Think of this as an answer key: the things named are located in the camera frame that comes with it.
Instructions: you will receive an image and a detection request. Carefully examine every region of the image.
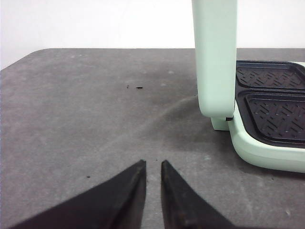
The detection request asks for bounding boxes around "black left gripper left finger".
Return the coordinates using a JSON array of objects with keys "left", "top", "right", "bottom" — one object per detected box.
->
[{"left": 14, "top": 160, "right": 146, "bottom": 229}]

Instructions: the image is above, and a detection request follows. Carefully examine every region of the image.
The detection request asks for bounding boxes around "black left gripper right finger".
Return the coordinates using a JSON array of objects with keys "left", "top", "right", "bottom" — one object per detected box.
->
[{"left": 161, "top": 160, "right": 235, "bottom": 229}]

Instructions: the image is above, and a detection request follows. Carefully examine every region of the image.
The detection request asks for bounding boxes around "mint green breakfast maker base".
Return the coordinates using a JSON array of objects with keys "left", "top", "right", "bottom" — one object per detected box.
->
[{"left": 211, "top": 60, "right": 305, "bottom": 173}]

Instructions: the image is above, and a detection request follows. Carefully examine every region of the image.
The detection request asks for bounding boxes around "mint green sandwich maker lid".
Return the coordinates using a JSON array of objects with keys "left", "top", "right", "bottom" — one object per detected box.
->
[{"left": 192, "top": 0, "right": 237, "bottom": 118}]

